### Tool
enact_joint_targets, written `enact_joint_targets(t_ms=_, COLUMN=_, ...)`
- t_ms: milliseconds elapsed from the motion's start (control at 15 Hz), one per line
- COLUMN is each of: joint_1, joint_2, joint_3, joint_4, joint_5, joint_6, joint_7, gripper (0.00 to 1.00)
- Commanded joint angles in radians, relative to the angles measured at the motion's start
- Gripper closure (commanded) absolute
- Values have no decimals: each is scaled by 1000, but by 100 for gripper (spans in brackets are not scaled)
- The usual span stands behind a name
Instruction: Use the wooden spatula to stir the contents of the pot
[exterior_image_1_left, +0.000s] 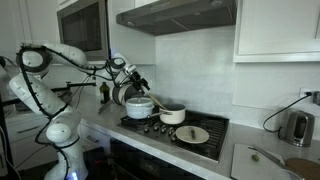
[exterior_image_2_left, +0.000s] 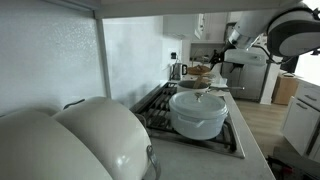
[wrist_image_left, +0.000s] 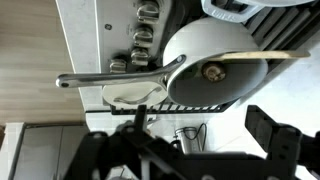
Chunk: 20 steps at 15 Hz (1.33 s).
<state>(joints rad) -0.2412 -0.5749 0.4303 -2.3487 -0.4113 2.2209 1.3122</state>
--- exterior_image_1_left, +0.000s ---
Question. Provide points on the steel electric kettle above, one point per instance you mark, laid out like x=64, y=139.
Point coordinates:
x=296, y=128

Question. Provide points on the steel range hood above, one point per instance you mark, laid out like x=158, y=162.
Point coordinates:
x=173, y=16

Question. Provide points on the dark olive oil bottle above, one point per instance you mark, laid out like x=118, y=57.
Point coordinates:
x=104, y=93

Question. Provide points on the black built-in oven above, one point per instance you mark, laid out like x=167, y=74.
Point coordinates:
x=140, y=163

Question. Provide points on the black gas cooktop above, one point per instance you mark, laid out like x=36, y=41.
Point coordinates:
x=213, y=133

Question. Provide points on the cream saucepan lid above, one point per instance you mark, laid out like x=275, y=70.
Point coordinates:
x=200, y=136

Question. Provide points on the white wall outlet plate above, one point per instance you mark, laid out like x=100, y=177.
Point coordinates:
x=303, y=90

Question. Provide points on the wide white upper cabinet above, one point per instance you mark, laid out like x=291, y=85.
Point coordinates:
x=276, y=30

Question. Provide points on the white lower cabinet under toaster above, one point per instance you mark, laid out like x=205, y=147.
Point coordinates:
x=30, y=143

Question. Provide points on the white casserole pot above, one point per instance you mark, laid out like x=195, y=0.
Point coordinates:
x=138, y=113

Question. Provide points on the small green vegetable piece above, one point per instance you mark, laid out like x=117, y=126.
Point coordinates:
x=255, y=157

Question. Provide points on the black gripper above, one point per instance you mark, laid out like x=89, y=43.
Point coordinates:
x=138, y=78

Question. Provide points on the wooden spatula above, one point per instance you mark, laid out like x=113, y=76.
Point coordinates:
x=156, y=100

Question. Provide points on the white drawer cabinet beside oven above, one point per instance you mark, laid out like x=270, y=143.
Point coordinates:
x=100, y=133

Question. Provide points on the black stove knob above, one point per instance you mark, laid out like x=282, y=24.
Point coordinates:
x=171, y=131
x=147, y=129
x=163, y=129
x=156, y=127
x=173, y=137

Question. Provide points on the white casserole lid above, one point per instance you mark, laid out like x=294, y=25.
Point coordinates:
x=140, y=101

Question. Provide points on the white cutting board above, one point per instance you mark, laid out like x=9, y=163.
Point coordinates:
x=246, y=163

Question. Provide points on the kitchen knife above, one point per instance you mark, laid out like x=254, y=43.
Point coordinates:
x=266, y=155

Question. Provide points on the built-in microwave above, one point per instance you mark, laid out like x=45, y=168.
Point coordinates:
x=81, y=30

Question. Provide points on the round wooden board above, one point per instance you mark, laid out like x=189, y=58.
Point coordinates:
x=306, y=168

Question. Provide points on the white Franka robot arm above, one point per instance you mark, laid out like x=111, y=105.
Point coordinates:
x=33, y=90

